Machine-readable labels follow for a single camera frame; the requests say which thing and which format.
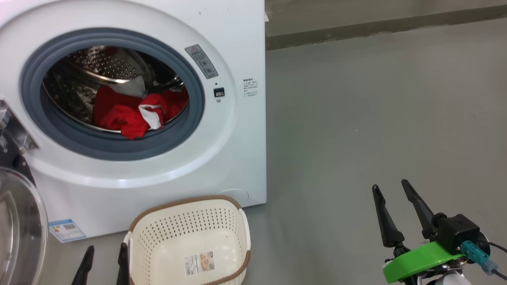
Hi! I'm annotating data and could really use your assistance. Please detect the perforated steel washer drum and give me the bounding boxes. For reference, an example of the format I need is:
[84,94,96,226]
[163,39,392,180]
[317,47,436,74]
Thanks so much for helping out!
[42,46,189,133]

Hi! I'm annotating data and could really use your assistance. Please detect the printed label sticker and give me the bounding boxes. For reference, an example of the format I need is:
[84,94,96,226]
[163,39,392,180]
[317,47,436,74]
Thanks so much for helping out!
[184,251,215,276]

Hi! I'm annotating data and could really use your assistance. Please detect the black glass washer door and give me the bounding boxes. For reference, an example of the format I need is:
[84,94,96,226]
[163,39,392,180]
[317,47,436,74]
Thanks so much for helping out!
[0,131,49,285]

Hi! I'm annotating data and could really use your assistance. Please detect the red and white garment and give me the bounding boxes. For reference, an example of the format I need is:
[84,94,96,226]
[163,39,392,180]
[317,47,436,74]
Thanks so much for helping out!
[93,77,189,140]

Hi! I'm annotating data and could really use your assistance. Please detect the grey warning label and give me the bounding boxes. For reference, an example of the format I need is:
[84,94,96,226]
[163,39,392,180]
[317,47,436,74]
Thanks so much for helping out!
[185,44,219,79]

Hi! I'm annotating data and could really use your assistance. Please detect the round white filter cover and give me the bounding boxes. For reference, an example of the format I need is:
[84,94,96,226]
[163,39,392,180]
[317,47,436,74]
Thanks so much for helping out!
[228,188,250,202]

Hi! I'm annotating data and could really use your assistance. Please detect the white front-load washing machine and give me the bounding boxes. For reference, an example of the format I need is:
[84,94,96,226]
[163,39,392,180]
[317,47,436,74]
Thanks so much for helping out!
[0,0,267,242]

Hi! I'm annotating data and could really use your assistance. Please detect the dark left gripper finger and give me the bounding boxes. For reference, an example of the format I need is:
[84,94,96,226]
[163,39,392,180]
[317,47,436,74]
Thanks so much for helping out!
[71,245,95,285]
[116,242,130,285]

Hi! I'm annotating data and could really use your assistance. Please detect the teal cable connector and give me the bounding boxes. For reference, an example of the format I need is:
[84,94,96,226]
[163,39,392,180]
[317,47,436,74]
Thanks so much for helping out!
[461,240,498,276]

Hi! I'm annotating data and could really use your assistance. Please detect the blue energy label sticker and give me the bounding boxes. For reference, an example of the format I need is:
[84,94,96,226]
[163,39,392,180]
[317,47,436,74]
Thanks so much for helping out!
[48,219,87,243]

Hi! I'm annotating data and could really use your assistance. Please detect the metal door hinge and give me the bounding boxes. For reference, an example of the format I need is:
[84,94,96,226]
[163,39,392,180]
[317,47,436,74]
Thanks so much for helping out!
[0,99,39,153]

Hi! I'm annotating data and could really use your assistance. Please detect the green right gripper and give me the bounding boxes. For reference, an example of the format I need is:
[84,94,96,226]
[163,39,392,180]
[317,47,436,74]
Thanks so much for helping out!
[372,179,464,285]

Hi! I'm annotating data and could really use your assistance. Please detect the cream perforated laundry basket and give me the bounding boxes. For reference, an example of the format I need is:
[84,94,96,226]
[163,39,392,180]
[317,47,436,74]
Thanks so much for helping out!
[123,195,252,285]

